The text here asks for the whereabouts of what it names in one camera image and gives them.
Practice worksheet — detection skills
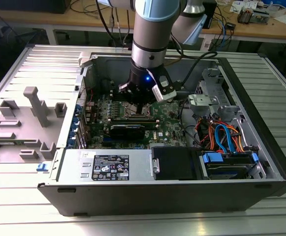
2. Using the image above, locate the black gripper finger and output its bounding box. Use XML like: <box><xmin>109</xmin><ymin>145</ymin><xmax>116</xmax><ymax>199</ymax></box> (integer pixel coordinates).
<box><xmin>118</xmin><ymin>82</ymin><xmax>143</xmax><ymax>115</ymax></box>

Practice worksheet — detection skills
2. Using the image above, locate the silver CPU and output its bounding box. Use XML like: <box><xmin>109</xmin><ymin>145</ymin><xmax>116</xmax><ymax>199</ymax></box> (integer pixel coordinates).
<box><xmin>130</xmin><ymin>105</ymin><xmax>147</xmax><ymax>115</ymax></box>

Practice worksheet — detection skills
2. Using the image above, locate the CPU socket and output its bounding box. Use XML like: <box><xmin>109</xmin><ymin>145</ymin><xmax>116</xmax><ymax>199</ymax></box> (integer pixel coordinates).
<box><xmin>124</xmin><ymin>102</ymin><xmax>153</xmax><ymax>119</ymax></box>

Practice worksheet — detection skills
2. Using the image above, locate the green RAM stick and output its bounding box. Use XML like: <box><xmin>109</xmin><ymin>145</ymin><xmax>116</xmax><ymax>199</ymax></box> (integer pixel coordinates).
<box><xmin>110</xmin><ymin>118</ymin><xmax>159</xmax><ymax>130</ymax></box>

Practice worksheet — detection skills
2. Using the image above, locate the black graphics card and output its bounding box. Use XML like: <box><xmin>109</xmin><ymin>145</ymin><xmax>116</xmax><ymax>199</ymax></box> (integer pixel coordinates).
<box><xmin>108</xmin><ymin>124</ymin><xmax>146</xmax><ymax>141</ymax></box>

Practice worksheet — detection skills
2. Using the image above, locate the green motherboard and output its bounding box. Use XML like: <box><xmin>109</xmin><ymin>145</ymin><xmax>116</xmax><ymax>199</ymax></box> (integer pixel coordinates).
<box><xmin>84</xmin><ymin>91</ymin><xmax>197</xmax><ymax>150</ymax></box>

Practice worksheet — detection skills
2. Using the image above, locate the pale grey case latch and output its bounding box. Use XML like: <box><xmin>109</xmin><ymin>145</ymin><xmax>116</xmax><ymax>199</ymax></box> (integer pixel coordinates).
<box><xmin>78</xmin><ymin>51</ymin><xmax>97</xmax><ymax>68</ymax></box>

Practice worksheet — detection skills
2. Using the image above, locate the silver drive cage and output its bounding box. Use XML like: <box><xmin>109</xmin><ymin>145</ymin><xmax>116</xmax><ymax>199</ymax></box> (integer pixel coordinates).
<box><xmin>194</xmin><ymin>67</ymin><xmax>232</xmax><ymax>99</ymax></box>

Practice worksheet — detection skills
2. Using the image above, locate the silver power supply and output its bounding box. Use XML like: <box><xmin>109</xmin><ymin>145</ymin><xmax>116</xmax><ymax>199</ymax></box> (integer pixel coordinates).
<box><xmin>57</xmin><ymin>148</ymin><xmax>156</xmax><ymax>182</ymax></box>

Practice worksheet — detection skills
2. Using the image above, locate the small black box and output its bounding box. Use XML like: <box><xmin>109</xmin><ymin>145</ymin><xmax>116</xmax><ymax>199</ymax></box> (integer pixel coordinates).
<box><xmin>203</xmin><ymin>0</ymin><xmax>218</xmax><ymax>30</ymax></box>

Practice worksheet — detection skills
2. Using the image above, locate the hard disk in blue carrier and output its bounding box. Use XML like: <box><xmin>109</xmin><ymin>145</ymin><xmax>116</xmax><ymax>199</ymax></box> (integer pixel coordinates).
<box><xmin>200</xmin><ymin>151</ymin><xmax>259</xmax><ymax>180</ymax></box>

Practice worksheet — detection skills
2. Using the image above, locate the grey parts rack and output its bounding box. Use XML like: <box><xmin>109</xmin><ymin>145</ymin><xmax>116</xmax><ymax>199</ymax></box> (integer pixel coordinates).
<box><xmin>0</xmin><ymin>86</ymin><xmax>67</xmax><ymax>164</ymax></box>

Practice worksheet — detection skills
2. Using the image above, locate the black open PC case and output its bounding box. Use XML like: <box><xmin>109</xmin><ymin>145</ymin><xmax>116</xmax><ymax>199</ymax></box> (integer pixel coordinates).
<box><xmin>37</xmin><ymin>50</ymin><xmax>286</xmax><ymax>217</ymax></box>

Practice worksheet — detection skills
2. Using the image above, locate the large black box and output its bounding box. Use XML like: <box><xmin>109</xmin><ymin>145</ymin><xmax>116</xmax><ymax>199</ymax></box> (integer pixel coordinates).
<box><xmin>0</xmin><ymin>0</ymin><xmax>71</xmax><ymax>14</ymax></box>

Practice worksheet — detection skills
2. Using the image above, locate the wooden desk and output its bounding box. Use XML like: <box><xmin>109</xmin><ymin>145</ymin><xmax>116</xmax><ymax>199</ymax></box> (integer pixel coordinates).
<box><xmin>0</xmin><ymin>0</ymin><xmax>286</xmax><ymax>46</ymax></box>

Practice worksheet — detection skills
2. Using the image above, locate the white printed paper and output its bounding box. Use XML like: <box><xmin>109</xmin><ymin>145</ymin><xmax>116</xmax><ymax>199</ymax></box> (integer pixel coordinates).
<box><xmin>231</xmin><ymin>0</ymin><xmax>259</xmax><ymax>13</ymax></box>

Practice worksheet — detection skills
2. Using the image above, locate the black office chair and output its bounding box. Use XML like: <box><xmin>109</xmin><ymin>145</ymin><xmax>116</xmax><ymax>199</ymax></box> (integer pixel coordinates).
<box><xmin>0</xmin><ymin>21</ymin><xmax>48</xmax><ymax>82</ymax></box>

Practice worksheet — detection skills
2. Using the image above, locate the grey electronic device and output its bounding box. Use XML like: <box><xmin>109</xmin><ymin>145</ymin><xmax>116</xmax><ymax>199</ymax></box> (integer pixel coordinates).
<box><xmin>252</xmin><ymin>7</ymin><xmax>271</xmax><ymax>25</ymax></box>

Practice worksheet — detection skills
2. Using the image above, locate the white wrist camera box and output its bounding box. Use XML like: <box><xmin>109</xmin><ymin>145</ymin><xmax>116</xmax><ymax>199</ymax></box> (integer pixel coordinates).
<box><xmin>152</xmin><ymin>75</ymin><xmax>177</xmax><ymax>102</ymax></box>

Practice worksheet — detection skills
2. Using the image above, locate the long black cable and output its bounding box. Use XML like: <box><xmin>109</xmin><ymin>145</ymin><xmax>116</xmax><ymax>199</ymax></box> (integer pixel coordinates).
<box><xmin>181</xmin><ymin>98</ymin><xmax>202</xmax><ymax>148</ymax></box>

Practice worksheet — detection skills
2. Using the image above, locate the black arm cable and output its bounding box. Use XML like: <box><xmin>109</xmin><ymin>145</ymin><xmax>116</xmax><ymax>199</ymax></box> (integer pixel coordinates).
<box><xmin>178</xmin><ymin>51</ymin><xmax>219</xmax><ymax>86</ymax></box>

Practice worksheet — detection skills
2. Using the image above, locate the silver metal bracket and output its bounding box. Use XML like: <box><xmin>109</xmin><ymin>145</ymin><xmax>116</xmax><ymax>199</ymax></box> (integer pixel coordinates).
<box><xmin>187</xmin><ymin>94</ymin><xmax>219</xmax><ymax>113</ymax></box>

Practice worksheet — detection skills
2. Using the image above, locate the orange wire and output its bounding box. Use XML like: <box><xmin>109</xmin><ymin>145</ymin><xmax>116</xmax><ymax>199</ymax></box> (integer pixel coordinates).
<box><xmin>228</xmin><ymin>125</ymin><xmax>246</xmax><ymax>152</ymax></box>
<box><xmin>204</xmin><ymin>120</ymin><xmax>217</xmax><ymax>149</ymax></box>

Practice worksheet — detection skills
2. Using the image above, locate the blue wire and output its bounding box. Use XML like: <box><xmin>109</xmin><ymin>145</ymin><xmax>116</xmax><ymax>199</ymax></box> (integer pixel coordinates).
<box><xmin>214</xmin><ymin>124</ymin><xmax>234</xmax><ymax>154</ymax></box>

